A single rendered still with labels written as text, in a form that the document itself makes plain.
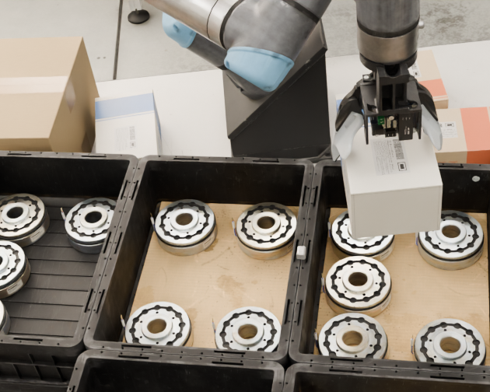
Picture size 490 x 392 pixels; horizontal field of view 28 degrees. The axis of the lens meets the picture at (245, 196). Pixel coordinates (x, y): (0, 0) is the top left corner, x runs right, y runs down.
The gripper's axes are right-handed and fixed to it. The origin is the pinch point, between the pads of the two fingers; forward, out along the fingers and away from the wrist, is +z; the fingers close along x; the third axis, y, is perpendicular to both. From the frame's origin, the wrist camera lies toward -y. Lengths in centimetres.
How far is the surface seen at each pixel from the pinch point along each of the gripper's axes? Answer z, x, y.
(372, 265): 24.8, -2.2, 0.2
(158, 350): 17.5, -34.7, 17.6
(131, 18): 111, -66, -193
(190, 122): 41, -34, -56
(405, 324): 27.6, 1.6, 10.1
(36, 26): 113, -102, -196
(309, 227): 17.7, -11.4, -2.8
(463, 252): 24.5, 12.1, -0.4
